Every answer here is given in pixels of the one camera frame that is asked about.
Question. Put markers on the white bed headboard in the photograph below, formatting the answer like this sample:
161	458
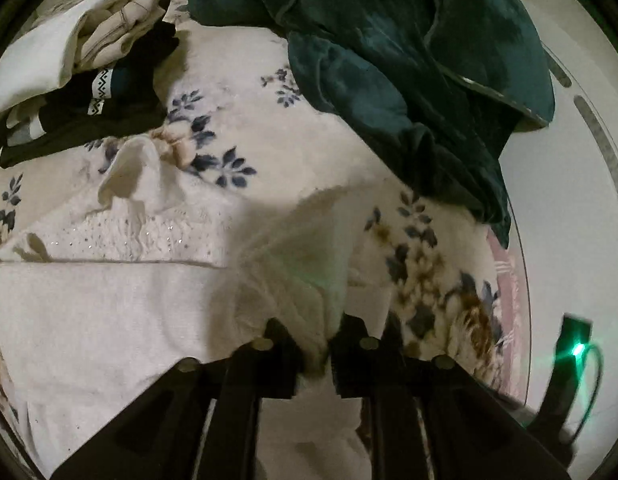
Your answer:
563	185

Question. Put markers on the pink mattress edge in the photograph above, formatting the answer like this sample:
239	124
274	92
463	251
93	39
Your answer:
514	311

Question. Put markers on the white knitted sweater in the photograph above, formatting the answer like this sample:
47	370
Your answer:
150	266

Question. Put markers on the floral bed sheet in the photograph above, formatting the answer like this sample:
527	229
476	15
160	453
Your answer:
236	121

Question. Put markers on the cream folded garment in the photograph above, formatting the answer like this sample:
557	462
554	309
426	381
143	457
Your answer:
91	35

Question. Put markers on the dark green plush blanket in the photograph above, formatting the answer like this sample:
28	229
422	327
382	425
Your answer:
434	87

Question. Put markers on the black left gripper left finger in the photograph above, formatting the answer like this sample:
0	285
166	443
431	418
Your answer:
197	421

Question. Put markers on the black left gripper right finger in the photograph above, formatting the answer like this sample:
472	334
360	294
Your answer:
431	419

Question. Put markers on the black garment with zigzag label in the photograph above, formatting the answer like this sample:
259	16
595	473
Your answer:
118	100

